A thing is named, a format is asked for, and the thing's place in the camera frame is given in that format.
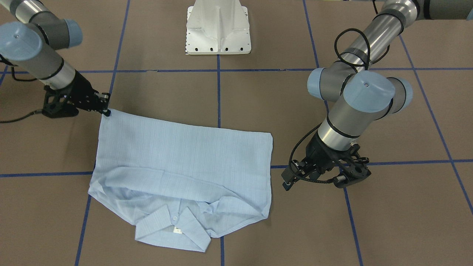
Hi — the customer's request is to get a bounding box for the light blue button-up shirt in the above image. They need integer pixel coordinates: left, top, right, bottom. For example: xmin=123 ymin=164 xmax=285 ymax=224
xmin=88 ymin=110 xmax=273 ymax=252

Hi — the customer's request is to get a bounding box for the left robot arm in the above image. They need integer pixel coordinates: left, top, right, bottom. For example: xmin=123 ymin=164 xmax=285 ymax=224
xmin=282 ymin=0 xmax=472 ymax=191

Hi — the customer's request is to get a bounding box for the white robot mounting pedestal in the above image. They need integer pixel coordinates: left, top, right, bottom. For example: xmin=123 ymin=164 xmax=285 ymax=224
xmin=185 ymin=0 xmax=252 ymax=55

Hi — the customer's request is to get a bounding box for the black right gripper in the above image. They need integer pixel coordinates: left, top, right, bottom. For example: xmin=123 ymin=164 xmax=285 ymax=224
xmin=57 ymin=71 xmax=111 ymax=117

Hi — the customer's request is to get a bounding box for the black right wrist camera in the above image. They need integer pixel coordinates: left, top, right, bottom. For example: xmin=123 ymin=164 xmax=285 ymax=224
xmin=41 ymin=85 xmax=79 ymax=119

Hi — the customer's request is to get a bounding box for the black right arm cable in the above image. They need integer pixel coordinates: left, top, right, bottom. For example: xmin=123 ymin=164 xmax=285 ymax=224
xmin=0 ymin=55 xmax=45 ymax=124

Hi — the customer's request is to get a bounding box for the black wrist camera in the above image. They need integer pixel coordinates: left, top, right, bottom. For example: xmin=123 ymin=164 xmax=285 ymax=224
xmin=41 ymin=85 xmax=79 ymax=119
xmin=333 ymin=144 xmax=371 ymax=188

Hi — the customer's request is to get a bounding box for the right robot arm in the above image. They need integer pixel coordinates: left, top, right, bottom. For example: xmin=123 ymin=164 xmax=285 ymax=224
xmin=0 ymin=0 xmax=111 ymax=118

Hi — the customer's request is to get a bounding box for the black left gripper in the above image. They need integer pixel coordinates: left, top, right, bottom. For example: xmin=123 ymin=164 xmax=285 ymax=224
xmin=282 ymin=131 xmax=357 ymax=191

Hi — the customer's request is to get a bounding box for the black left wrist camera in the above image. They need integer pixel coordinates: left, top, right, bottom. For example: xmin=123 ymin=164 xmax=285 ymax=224
xmin=333 ymin=144 xmax=371 ymax=188

